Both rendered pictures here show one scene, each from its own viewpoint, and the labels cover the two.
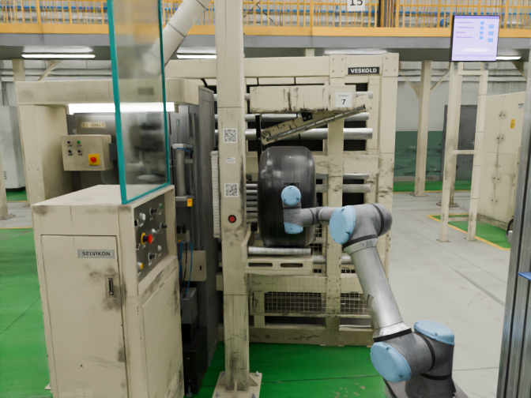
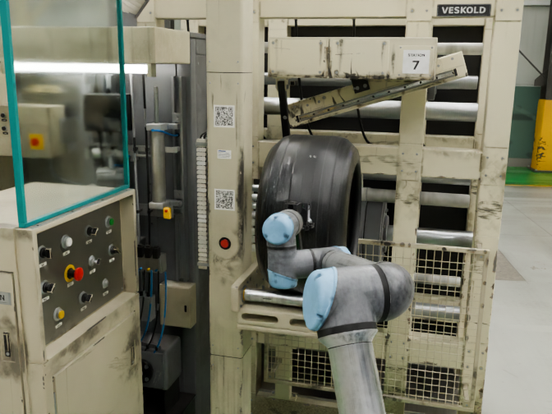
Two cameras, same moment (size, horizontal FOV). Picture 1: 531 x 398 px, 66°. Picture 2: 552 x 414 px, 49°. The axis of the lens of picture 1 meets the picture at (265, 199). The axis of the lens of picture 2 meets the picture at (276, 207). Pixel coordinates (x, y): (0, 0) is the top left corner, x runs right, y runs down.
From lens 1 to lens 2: 0.42 m
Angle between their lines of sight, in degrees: 10
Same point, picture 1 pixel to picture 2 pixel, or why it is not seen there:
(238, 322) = (230, 397)
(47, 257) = not seen: outside the picture
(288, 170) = (304, 178)
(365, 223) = (352, 301)
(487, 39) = not seen: outside the picture
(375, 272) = (358, 387)
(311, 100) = (364, 62)
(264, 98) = (289, 55)
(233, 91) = (230, 47)
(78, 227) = not seen: outside the picture
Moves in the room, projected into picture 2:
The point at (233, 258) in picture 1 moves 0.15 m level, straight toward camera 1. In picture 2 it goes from (225, 302) to (218, 319)
